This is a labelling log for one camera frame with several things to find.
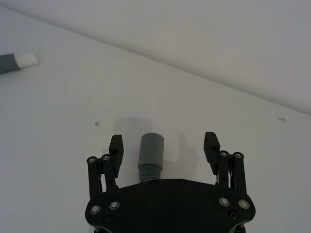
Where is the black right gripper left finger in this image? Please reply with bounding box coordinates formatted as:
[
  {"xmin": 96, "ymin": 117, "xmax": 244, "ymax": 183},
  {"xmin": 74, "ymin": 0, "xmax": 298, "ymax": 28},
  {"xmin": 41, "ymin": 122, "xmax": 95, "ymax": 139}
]
[{"xmin": 86, "ymin": 134, "xmax": 126, "ymax": 199}]

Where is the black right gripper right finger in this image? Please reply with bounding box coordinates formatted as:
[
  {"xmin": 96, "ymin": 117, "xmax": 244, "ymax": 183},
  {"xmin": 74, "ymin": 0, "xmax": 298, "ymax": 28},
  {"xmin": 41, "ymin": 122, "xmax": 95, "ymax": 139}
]
[{"xmin": 202, "ymin": 132, "xmax": 248, "ymax": 195}]

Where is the grey power plug with ribbed sleeve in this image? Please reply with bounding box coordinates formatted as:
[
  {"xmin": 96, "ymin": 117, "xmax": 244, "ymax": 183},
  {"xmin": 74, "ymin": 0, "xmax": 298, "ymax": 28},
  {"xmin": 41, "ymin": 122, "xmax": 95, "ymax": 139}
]
[{"xmin": 137, "ymin": 133, "xmax": 166, "ymax": 183}]

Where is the grey cord sleeve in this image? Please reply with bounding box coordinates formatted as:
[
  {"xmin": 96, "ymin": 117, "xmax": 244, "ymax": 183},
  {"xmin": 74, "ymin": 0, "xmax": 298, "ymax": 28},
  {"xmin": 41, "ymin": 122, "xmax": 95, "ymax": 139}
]
[{"xmin": 0, "ymin": 53, "xmax": 21, "ymax": 74}]

